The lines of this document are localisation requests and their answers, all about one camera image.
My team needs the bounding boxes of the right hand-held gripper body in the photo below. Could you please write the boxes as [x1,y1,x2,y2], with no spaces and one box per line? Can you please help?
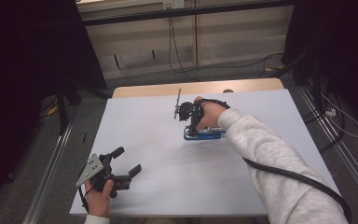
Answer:
[173,88,205,126]

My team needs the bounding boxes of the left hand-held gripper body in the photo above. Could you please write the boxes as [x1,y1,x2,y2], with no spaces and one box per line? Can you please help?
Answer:
[76,152,131,199]

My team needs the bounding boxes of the blue and silver stapler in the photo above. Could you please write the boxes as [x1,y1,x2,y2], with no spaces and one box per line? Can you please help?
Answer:
[183,125,227,142]

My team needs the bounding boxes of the person's right hand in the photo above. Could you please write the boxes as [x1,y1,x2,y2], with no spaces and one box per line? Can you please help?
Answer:
[193,95,229,132]

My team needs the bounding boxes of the person's left hand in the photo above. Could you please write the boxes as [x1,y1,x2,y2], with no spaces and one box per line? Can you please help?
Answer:
[84,179,116,218]

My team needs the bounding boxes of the white board sheet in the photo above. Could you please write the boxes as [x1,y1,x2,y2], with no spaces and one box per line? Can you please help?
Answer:
[69,89,341,218]

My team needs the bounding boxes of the wooden table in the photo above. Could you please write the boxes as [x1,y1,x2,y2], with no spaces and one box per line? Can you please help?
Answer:
[111,77,285,99]

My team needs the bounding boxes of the black metal stand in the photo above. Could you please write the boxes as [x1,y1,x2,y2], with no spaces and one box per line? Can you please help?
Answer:
[55,83,73,135]

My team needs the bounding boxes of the black horizontal bar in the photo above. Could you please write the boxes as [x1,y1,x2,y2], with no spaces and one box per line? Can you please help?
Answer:
[81,0,295,28]

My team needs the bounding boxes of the black curtain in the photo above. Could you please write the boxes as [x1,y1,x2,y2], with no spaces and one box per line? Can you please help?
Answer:
[280,0,358,133]
[0,0,109,217]

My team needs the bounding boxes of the thin black left gripper cable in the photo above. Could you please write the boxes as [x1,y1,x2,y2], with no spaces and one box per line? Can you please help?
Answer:
[77,186,90,213]

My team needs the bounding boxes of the aluminium floor rail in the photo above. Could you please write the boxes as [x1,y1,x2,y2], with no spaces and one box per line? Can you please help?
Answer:
[296,84,358,205]
[21,120,76,224]

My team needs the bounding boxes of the black wall cable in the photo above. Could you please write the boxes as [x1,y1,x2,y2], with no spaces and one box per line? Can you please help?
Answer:
[167,7,285,83]

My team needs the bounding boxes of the white wall socket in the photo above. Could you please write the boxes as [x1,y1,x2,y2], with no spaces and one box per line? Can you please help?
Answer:
[162,0,186,10]

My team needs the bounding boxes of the thick black right gripper cable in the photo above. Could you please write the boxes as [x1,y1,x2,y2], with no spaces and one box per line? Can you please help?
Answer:
[195,98,353,224]

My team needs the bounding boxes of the black floor cable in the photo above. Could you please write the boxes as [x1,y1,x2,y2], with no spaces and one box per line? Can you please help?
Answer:
[302,101,347,154]

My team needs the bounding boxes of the white floor cable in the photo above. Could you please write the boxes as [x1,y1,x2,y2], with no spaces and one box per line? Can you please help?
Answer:
[321,92,358,139]

